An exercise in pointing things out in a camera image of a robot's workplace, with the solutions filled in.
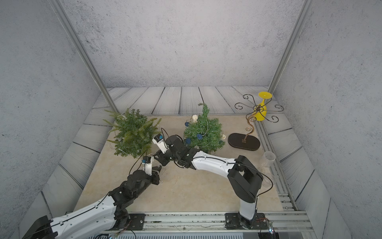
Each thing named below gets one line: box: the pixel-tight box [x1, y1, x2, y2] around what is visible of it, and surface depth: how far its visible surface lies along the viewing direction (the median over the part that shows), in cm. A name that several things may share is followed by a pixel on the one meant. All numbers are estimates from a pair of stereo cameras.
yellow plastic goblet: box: [253, 91, 273, 121], surface depth 84 cm
